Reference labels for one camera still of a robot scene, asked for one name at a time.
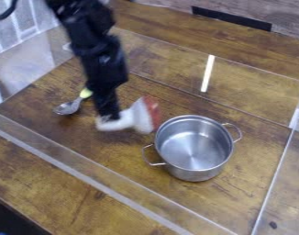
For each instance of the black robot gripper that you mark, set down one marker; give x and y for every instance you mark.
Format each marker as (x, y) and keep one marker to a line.
(87, 20)

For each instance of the white red plush mushroom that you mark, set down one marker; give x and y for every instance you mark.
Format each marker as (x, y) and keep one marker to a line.
(140, 117)

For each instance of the clear acrylic triangle stand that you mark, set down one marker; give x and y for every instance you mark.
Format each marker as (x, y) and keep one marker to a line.
(67, 47)

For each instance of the spoon with green handle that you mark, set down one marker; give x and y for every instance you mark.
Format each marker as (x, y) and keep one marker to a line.
(71, 107)

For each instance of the silver pot with handles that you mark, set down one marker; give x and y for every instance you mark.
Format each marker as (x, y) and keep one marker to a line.
(193, 147)

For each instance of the black wall slot strip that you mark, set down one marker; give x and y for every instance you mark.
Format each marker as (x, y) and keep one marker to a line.
(243, 21)

